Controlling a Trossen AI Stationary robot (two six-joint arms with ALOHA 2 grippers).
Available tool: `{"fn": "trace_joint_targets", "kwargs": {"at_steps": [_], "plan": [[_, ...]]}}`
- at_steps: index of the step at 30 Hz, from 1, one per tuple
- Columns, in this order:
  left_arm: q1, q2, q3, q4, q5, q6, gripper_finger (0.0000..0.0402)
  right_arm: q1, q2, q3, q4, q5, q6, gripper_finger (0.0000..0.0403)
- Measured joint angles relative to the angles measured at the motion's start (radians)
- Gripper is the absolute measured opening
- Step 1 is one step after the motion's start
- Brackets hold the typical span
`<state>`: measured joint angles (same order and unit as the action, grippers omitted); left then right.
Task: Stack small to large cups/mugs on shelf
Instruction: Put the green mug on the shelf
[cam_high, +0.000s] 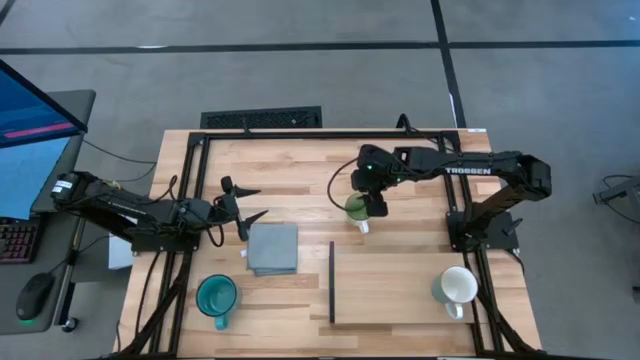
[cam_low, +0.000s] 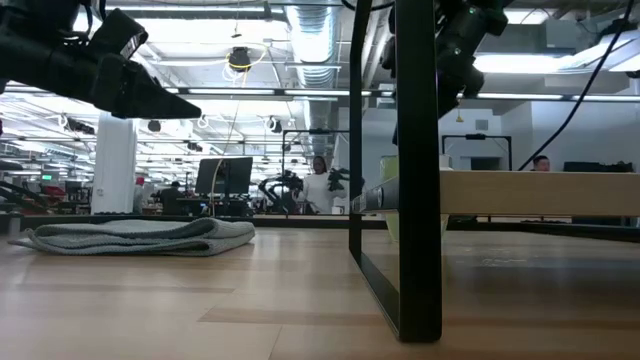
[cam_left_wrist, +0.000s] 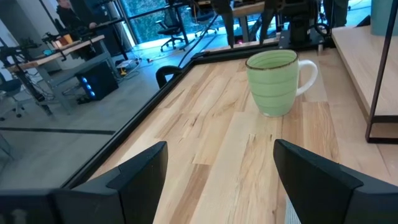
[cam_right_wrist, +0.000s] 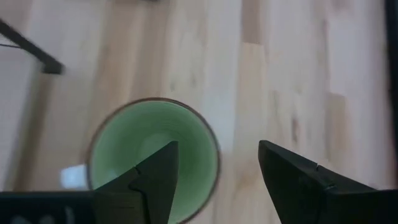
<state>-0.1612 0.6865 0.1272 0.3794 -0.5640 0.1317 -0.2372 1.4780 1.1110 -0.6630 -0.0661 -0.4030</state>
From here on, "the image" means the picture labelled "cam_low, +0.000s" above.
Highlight long ceiling light bar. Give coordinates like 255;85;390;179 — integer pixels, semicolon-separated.
2;85;374;102

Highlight black ceiling camera device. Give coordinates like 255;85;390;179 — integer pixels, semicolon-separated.
227;46;253;74

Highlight person in dark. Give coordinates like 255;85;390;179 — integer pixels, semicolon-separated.
158;180;185;216

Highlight yellow-green cup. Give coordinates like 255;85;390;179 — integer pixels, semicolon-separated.
378;154;451;242

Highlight person in white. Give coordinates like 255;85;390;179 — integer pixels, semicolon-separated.
298;155;347;216

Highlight black computer monitor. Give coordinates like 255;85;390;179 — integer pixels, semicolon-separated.
194;156;254;196

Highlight black table edge rail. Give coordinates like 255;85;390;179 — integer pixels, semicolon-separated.
0;212;640;245

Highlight black metal shelf frame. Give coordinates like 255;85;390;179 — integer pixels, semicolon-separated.
348;0;444;344

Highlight light wooden shelf board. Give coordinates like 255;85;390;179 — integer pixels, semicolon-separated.
349;169;640;217

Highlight grey towel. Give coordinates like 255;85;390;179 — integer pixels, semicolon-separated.
7;216;257;258

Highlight black background rig frame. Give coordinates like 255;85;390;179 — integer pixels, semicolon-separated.
280;128;350;211

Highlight small black background frame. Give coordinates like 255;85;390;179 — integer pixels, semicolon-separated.
441;133;513;172

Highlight white building column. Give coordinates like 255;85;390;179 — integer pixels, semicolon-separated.
90;111;138;215

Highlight background black robot arms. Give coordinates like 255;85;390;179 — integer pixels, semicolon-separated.
257;169;305;215

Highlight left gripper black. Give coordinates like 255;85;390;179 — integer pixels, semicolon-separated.
0;29;203;120

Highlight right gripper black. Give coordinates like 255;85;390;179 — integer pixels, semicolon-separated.
437;63;485;120

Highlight silver ceiling air duct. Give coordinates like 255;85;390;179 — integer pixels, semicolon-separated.
284;4;347;90

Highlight black hanging cable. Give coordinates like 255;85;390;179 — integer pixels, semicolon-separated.
517;0;637;172

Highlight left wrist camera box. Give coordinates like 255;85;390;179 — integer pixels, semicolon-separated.
87;8;150;64

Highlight background green robot gripper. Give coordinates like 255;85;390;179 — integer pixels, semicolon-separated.
327;167;366;193

